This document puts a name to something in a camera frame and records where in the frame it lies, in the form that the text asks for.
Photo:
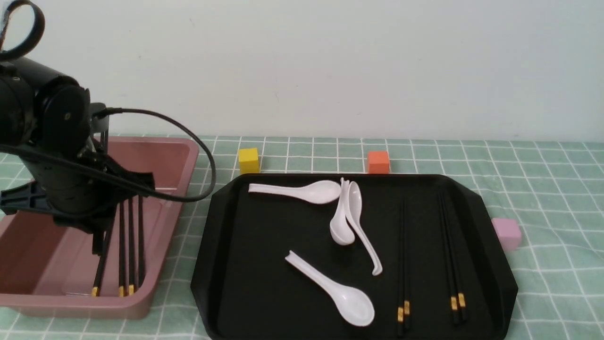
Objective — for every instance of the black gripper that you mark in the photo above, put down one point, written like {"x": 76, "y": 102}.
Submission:
{"x": 75, "y": 180}

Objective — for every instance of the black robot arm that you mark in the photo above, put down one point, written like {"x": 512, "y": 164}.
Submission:
{"x": 29, "y": 83}

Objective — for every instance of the black chopstick in bin leftmost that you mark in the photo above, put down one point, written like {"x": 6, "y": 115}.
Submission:
{"x": 99, "y": 276}

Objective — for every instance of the black chopstick in bin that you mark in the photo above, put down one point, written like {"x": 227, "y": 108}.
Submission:
{"x": 99, "y": 276}
{"x": 141, "y": 251}
{"x": 131, "y": 265}
{"x": 122, "y": 252}

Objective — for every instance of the pink plastic bin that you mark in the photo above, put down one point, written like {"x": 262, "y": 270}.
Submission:
{"x": 48, "y": 270}

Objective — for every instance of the black chopstick in bin rightmost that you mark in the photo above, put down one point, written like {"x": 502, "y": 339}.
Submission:
{"x": 141, "y": 251}

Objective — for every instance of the yellow cube block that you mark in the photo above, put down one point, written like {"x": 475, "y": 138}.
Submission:
{"x": 249, "y": 160}

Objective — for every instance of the black plastic tray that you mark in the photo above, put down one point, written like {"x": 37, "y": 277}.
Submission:
{"x": 246, "y": 290}

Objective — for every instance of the white spoon top horizontal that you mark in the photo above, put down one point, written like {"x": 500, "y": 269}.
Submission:
{"x": 319, "y": 192}

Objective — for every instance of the white spoon middle left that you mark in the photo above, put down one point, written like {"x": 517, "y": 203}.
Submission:
{"x": 340, "y": 230}

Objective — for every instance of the white spoon middle right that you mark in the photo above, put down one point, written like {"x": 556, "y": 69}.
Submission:
{"x": 353, "y": 208}

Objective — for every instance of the white spoon lower front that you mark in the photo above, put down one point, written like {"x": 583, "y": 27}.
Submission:
{"x": 354, "y": 305}

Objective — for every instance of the orange cube block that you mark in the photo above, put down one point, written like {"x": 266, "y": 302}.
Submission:
{"x": 378, "y": 162}

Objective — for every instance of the black chopstick tray middle right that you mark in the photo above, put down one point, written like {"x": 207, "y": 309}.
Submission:
{"x": 406, "y": 269}

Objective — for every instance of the black chopstick tray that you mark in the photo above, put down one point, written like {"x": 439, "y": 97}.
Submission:
{"x": 459, "y": 288}
{"x": 455, "y": 309}
{"x": 406, "y": 269}

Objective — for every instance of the black chopstick tray right inner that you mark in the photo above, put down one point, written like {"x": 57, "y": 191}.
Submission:
{"x": 455, "y": 309}

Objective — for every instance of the black chopstick tray right outer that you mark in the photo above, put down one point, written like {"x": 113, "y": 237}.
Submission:
{"x": 459, "y": 288}

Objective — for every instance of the pink cube block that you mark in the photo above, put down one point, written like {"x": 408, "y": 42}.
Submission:
{"x": 508, "y": 233}

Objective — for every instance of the green checkered tablecloth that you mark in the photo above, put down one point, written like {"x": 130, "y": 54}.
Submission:
{"x": 554, "y": 190}

